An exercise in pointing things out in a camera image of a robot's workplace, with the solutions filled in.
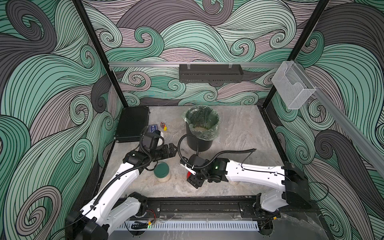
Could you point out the clear acrylic wall holder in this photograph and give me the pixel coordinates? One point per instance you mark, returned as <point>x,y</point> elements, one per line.
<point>293,84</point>

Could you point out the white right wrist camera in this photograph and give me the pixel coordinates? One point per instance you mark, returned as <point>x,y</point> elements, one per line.
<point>194,164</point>

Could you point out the black trash bin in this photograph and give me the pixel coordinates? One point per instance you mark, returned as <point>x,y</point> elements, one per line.
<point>203,145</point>

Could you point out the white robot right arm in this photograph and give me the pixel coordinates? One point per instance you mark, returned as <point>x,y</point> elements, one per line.
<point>290,186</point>

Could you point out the white slotted cable duct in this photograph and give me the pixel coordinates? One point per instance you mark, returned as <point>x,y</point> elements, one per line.
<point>204,226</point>

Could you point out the black wall-mounted tray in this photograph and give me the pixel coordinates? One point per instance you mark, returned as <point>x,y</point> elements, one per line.
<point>212,74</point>

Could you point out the aluminium right wall rail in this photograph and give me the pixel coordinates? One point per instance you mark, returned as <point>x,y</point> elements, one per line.
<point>335,101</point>

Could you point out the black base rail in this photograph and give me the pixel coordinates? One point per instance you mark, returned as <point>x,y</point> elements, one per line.
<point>246,206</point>

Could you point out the black hard case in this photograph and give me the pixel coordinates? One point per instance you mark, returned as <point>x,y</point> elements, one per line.
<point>131,123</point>

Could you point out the clear plastic bin liner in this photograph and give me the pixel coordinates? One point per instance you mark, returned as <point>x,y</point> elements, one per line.
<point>203,122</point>

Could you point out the green-lidded oatmeal jar left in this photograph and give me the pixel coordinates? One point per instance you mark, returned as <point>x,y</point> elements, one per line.
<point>162,172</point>

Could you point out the aluminium wall rail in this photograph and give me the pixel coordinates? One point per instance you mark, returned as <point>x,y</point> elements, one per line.
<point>152,64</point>
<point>335,101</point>

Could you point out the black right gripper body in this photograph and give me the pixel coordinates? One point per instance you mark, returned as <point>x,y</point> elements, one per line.
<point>197,179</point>

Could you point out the red yellow toy car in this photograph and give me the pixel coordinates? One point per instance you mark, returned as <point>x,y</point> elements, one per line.
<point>163,126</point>

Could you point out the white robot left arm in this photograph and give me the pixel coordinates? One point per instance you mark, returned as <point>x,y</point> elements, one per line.
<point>103,214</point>

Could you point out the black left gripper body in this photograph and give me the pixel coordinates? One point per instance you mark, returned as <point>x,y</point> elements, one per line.
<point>161,153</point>

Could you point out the blue card box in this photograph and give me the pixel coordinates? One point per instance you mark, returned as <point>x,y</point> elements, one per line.
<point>153,128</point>

